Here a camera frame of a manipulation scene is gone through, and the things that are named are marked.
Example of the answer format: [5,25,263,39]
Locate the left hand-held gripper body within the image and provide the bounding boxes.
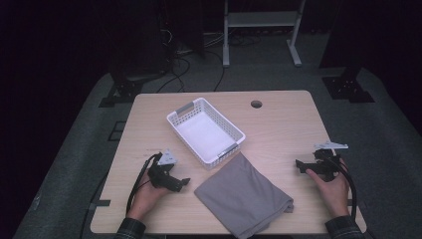
[146,148,184,193]

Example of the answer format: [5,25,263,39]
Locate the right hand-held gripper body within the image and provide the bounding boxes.
[312,140,349,182]

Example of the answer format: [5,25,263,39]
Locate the white plastic basket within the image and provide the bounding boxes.
[166,97,247,170]

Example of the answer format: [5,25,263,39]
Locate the grey cloth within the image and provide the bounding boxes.
[193,151,295,239]

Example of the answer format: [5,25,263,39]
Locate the person's left hand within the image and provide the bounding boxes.
[126,169,174,221]

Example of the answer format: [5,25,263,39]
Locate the person's right hand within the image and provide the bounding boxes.
[305,158,351,219]

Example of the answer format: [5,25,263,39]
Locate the black stand base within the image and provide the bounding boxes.
[320,66,376,105]
[98,71,157,109]

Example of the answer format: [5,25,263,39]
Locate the white metal stand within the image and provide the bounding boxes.
[222,0,308,69]

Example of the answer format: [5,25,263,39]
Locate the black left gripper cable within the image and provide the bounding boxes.
[125,152,163,215]

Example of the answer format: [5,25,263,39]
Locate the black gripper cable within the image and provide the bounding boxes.
[125,152,163,215]
[322,152,358,221]

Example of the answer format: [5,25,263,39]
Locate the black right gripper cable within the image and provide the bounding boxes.
[322,152,358,221]

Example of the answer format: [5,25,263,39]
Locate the black floor cables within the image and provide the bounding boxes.
[154,28,263,95]

